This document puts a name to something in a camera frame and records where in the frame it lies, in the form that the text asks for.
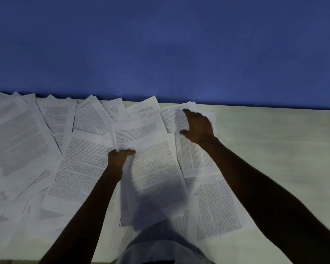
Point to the person's right forearm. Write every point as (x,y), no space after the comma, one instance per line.
(277,208)

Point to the spread of printed papers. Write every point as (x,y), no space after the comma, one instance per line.
(79,167)

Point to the white shirt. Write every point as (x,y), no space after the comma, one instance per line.
(159,252)

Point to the neat stack of printed sheets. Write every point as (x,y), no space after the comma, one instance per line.
(154,175)

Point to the person's left hand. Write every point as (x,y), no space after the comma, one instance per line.
(117,162)

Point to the person's right hand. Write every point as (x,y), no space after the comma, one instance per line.
(202,129)

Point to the person's left forearm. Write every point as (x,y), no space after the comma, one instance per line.
(82,225)

